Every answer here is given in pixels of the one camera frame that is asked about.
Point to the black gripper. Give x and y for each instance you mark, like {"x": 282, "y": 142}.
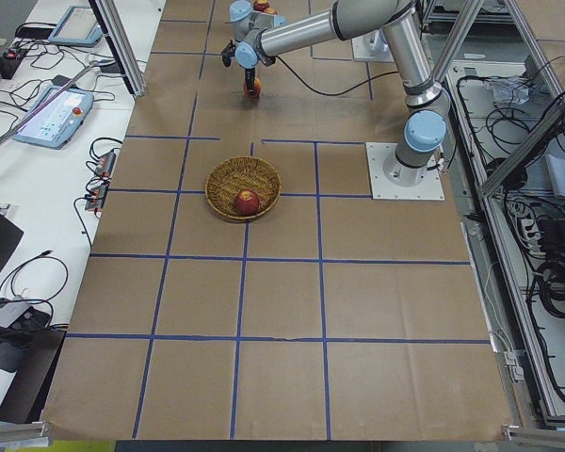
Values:
{"x": 250, "y": 74}

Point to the red yellow apple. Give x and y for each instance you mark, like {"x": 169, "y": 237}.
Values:
{"x": 258, "y": 88}

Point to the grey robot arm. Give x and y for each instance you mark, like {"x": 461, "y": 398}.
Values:
{"x": 261, "y": 37}

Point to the red apple plate top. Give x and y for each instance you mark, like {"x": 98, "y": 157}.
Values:
{"x": 260, "y": 5}

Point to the woven wicker basket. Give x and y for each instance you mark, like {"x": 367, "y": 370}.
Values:
{"x": 242, "y": 173}

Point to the dark red apple in basket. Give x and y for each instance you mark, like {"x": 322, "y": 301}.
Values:
{"x": 246, "y": 203}

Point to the orange usb hub far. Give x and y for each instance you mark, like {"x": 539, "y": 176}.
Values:
{"x": 105, "y": 165}

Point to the orange usb hub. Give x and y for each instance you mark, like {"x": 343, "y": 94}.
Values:
{"x": 105, "y": 165}
{"x": 95, "y": 200}

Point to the far teach pendant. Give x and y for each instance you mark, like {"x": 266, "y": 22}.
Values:
{"x": 77, "y": 27}

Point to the teach pendant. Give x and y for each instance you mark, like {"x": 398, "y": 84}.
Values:
{"x": 56, "y": 124}
{"x": 77, "y": 27}

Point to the orange usb hub near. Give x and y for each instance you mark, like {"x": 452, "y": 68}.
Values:
{"x": 95, "y": 200}

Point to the near teach pendant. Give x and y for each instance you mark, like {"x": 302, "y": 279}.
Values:
{"x": 56, "y": 124}

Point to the green tipped grabber stick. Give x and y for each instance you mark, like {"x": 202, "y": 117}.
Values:
{"x": 35, "y": 111}

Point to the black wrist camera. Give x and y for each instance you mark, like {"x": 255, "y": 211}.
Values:
{"x": 227, "y": 53}

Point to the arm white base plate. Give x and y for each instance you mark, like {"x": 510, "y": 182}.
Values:
{"x": 371, "y": 47}
{"x": 391, "y": 181}

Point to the aluminium frame post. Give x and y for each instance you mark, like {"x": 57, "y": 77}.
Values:
{"x": 109, "y": 20}

